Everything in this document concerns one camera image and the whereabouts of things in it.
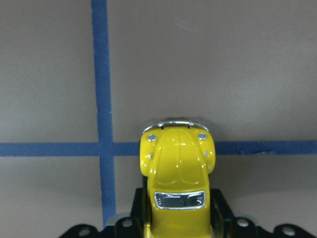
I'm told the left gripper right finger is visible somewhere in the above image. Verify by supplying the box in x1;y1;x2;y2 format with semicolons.
211;188;233;231

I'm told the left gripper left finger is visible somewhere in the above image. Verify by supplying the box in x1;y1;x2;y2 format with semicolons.
130;176;152;231

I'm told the yellow beetle toy car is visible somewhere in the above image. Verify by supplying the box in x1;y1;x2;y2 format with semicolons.
139;120;216;238

